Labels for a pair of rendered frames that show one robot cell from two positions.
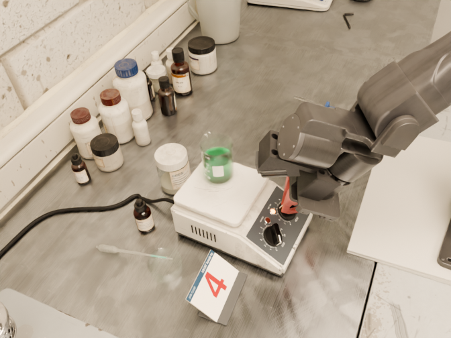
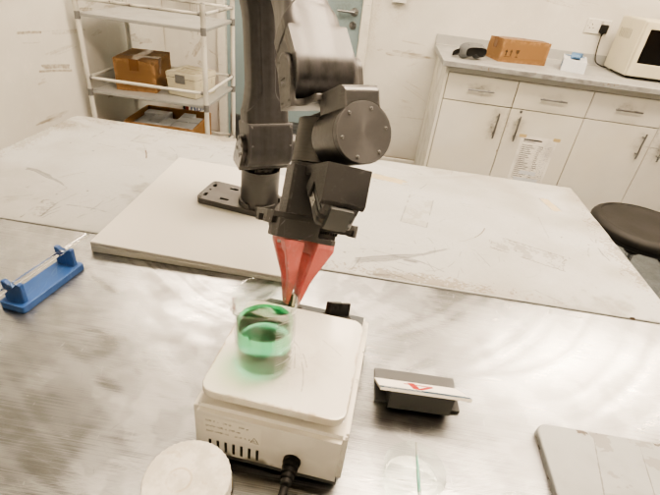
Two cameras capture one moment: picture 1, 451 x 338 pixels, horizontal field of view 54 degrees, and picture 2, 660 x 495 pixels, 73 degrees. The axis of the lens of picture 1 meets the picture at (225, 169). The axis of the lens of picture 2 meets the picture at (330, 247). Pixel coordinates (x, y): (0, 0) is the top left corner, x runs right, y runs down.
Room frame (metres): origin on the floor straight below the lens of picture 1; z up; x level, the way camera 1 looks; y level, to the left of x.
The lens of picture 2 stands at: (0.59, 0.28, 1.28)
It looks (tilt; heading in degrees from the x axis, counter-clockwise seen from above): 32 degrees down; 246
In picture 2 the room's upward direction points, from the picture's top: 7 degrees clockwise
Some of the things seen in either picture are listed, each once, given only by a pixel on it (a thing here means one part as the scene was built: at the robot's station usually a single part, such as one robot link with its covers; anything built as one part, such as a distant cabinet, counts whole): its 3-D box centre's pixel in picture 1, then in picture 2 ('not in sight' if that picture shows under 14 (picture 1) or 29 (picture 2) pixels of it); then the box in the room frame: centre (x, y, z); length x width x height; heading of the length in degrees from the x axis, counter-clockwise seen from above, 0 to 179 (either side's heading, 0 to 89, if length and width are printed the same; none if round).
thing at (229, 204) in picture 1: (221, 188); (290, 355); (0.49, 0.01, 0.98); 0.12 x 0.12 x 0.01; 59
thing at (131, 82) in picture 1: (131, 90); not in sight; (0.82, 0.19, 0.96); 0.07 x 0.07 x 0.13
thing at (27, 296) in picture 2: not in sight; (42, 275); (0.73, -0.26, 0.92); 0.10 x 0.03 x 0.04; 55
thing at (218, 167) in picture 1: (217, 158); (261, 329); (0.52, 0.01, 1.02); 0.06 x 0.05 x 0.08; 27
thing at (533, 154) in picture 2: not in sight; (531, 161); (-1.52, -1.66, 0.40); 0.24 x 0.01 x 0.30; 153
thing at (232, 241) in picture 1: (237, 210); (294, 367); (0.48, -0.01, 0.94); 0.22 x 0.13 x 0.08; 59
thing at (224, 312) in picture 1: (217, 286); (419, 383); (0.35, 0.02, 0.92); 0.09 x 0.06 x 0.04; 155
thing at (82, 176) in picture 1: (78, 167); not in sight; (0.62, 0.28, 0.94); 0.03 x 0.03 x 0.07
